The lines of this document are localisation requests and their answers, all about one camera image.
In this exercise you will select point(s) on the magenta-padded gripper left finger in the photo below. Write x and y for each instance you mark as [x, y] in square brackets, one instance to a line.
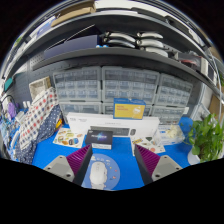
[61, 166]

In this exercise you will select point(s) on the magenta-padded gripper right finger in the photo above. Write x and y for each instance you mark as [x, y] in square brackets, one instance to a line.
[165, 166]

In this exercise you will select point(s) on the white computer mouse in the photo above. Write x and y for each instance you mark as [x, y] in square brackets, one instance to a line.
[99, 173]

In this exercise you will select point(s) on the round rabbit-print mouse pad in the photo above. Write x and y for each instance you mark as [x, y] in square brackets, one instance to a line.
[113, 170]

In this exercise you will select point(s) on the colourful sticker sheet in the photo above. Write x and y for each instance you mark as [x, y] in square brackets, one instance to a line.
[68, 137]
[150, 144]

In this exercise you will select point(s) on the clear plastic box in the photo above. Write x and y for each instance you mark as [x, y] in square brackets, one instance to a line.
[171, 135]

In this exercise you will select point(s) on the navy polka-dot cloth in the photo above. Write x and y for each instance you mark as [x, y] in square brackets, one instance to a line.
[46, 126]

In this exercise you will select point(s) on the long white keyboard box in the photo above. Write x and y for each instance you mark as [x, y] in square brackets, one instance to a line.
[80, 121]

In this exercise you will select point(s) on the small black box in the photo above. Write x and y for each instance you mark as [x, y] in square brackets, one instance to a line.
[100, 136]

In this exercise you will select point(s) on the green potted plant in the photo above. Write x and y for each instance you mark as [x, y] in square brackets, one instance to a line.
[206, 136]

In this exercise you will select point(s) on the red blue checked cloth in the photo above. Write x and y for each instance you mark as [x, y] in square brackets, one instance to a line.
[36, 116]

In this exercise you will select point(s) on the white box-shaped device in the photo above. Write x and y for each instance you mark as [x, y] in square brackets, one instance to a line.
[20, 117]

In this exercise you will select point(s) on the yellow blue box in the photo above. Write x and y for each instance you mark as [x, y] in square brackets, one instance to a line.
[129, 109]

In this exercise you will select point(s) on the purple soft object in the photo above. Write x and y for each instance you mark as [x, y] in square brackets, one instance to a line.
[12, 110]

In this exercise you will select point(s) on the white wicker basket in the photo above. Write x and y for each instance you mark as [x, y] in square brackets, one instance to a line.
[38, 86]

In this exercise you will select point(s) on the teal wall-mounted object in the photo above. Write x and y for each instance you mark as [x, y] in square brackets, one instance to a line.
[8, 84]

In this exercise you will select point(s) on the dark wall shelf unit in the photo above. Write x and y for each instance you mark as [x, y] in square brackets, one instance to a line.
[100, 53]

